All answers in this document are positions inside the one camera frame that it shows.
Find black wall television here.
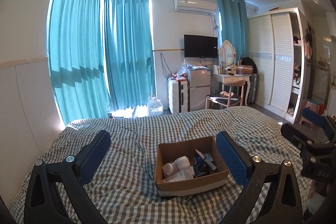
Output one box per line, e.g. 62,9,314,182
184,35,218,59

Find black square object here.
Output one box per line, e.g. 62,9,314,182
193,162,210,178

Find white vanity table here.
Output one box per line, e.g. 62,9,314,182
213,73,251,106

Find teal window curtain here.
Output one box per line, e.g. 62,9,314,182
47,0,155,123

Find white wardrobe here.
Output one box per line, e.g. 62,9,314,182
248,7,307,123

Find pink stool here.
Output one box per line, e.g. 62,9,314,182
299,99,319,130

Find oval vanity mirror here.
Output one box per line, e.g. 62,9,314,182
219,40,236,67

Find white tube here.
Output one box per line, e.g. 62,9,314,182
195,149,217,171

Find teal corner curtain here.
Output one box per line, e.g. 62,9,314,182
217,0,249,60

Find brown cardboard box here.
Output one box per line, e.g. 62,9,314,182
154,136,229,197

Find white plug-in device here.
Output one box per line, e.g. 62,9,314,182
174,156,191,170

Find white figurine bottle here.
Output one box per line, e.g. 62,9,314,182
162,162,179,177

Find white suitcase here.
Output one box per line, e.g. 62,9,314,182
167,77,189,114

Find clear plastic jar blue label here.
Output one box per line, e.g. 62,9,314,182
161,169,194,183

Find checkered bed quilt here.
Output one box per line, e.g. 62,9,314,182
8,105,316,224

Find small silver fridge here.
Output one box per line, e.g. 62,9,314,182
187,69,211,111

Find white air conditioner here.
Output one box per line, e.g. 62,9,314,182
173,0,217,15

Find wooden chair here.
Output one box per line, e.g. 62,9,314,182
205,79,246,109

